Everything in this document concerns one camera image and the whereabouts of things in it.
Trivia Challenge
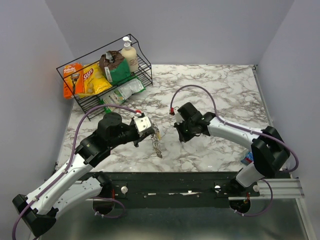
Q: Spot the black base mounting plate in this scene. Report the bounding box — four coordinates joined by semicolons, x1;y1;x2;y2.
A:
51;171;261;210

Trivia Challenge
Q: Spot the blue green toothbrush pack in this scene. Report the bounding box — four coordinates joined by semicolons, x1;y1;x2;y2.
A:
241;151;254;166

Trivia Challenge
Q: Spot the black wire rack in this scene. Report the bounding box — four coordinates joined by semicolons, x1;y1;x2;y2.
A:
56;33;153;113

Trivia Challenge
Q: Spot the cream lotion pump bottle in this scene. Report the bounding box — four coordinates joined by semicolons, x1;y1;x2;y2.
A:
121;36;139;73

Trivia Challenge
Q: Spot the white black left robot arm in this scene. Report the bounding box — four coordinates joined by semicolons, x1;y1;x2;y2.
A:
11;112;155;239

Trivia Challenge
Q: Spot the white green snack pouch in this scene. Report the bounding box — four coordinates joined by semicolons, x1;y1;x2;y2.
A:
100;78;145;106

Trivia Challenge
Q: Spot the orange razor package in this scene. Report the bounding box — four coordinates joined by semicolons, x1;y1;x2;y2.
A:
63;62;84;99

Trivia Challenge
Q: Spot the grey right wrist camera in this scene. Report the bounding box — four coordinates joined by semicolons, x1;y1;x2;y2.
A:
169;107;184;125

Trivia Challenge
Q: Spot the large metal key ring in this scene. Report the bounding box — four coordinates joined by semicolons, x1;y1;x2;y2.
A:
149;121;164;159

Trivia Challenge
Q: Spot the yellow chips bag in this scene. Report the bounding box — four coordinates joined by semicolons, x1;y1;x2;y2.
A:
78;63;112;98

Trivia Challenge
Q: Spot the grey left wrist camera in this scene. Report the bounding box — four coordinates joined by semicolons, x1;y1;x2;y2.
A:
133;116;153;135

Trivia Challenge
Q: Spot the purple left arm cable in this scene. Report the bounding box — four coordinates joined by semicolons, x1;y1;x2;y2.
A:
11;104;142;240

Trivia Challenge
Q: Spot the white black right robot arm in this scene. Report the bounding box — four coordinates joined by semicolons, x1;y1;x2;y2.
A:
170;102;291;196

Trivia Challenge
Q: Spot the green brown bag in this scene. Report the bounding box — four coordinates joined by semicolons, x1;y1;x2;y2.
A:
98;51;131;86

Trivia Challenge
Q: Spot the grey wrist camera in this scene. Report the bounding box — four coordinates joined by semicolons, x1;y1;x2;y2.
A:
169;107;184;125
133;116;153;135

